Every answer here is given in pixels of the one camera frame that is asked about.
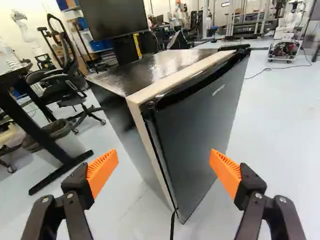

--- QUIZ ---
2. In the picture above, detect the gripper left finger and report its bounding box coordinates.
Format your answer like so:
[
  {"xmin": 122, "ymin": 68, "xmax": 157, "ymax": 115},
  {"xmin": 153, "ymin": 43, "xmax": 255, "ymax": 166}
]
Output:
[{"xmin": 20, "ymin": 148, "xmax": 119, "ymax": 240}]

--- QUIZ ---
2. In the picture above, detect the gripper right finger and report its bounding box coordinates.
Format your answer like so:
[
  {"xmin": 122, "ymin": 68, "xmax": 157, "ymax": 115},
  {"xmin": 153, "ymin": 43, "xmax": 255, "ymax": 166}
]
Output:
[{"xmin": 208, "ymin": 148, "xmax": 308, "ymax": 240}]

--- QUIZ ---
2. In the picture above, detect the black mini fridge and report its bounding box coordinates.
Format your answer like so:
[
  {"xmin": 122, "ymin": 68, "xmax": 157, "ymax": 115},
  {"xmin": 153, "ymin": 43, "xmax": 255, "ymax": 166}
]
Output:
[{"xmin": 86, "ymin": 43, "xmax": 252, "ymax": 225}]

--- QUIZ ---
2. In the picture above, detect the black desk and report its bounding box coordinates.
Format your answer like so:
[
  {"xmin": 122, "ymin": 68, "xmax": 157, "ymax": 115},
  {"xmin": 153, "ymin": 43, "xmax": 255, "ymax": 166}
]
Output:
[{"xmin": 0, "ymin": 61, "xmax": 95, "ymax": 196}]

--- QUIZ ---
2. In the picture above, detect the black office chair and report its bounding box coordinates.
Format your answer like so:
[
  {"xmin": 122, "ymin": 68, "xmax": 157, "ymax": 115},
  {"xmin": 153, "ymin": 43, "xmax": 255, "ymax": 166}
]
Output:
[{"xmin": 25, "ymin": 13, "xmax": 107, "ymax": 135}]

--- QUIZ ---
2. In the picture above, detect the white wheeled cart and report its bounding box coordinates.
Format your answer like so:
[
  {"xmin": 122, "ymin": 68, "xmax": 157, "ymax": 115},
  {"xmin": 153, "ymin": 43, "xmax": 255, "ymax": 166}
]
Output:
[{"xmin": 267, "ymin": 39, "xmax": 304, "ymax": 64}]

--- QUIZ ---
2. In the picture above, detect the black monitor on stand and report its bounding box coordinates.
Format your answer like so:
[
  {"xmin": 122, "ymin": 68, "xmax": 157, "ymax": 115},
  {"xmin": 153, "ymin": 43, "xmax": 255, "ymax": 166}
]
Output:
[{"xmin": 77, "ymin": 0, "xmax": 161, "ymax": 68}]

